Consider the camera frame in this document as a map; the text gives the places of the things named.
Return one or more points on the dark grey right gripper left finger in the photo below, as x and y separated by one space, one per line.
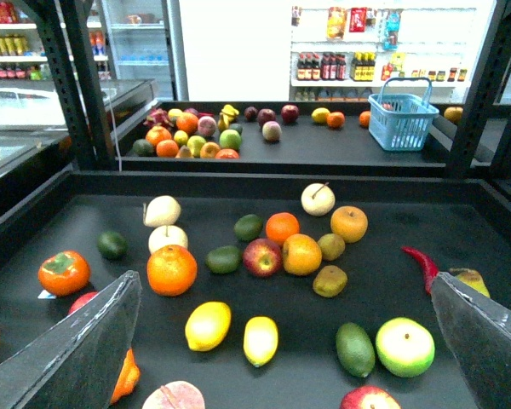
76 363

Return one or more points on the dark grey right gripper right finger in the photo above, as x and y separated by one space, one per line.
477 330

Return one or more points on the large yellow lemon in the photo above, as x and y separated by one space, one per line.
207 326

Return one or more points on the small yellow lemon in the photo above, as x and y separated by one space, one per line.
260 340

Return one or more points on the black front shelf tray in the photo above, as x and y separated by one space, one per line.
457 223

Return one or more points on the black shelf tray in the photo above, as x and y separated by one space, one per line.
308 148
457 223

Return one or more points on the far yellow lemon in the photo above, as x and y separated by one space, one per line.
320 115

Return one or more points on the black far shelf tray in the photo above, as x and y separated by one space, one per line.
308 148

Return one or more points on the orange bell pepper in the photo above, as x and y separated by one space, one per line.
128 378

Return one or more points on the red fruit behind finger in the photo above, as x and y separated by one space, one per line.
82 301

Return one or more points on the yellow green pear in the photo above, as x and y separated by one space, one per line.
472 278

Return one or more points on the green apple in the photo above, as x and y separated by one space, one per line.
405 347
230 139

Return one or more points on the orange persimmon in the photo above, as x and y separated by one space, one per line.
64 273

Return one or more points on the red chili pepper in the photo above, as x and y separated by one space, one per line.
428 267

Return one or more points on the pink peach front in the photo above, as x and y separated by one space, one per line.
177 394

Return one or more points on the pink peach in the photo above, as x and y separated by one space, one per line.
271 131
177 394

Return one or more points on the dark green avocado left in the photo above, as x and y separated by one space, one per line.
112 245

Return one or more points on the large orange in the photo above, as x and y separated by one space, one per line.
171 270

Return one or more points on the red apple front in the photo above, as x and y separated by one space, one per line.
369 397

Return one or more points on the green avocado front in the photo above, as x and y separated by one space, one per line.
355 350

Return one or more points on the white pear lower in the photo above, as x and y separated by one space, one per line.
167 235

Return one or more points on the brown kiwi lower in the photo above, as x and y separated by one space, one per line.
330 281

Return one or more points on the brown kiwi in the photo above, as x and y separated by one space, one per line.
332 246
330 281

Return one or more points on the white pear upper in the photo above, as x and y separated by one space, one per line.
161 211

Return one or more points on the green lime lower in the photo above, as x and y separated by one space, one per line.
224 260

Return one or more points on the green lime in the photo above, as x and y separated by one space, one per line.
248 227
224 260

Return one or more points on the brown kiwi upper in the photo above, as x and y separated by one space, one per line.
332 246

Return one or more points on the orange yellow apple right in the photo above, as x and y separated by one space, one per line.
350 223

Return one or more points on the orange yellow fruit centre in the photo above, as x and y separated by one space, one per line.
301 255

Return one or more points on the red yellow apple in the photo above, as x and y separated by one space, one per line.
262 258

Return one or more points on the green lime upper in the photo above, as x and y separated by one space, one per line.
248 227

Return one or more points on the white pear with stem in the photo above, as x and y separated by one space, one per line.
317 199

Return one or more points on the small blue basket far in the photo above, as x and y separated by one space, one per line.
400 122

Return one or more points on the small orange mandarin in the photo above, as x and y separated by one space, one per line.
281 226

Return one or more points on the glass top freezer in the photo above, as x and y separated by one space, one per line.
31 115

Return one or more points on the pink dragon fruit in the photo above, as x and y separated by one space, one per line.
158 117

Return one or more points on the far green apple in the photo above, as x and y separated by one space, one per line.
230 139

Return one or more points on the far orange mandarin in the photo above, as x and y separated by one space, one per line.
335 120

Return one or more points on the yellow banana bunch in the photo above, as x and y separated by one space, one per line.
227 116

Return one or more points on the far pink peach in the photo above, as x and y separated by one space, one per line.
271 131

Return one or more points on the far dark red apple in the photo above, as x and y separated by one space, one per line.
289 113

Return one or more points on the black shelf post right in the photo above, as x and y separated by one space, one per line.
487 79

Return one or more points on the black shelf post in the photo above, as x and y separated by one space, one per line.
487 79
62 29

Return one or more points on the black shelf post left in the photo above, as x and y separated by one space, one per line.
62 29

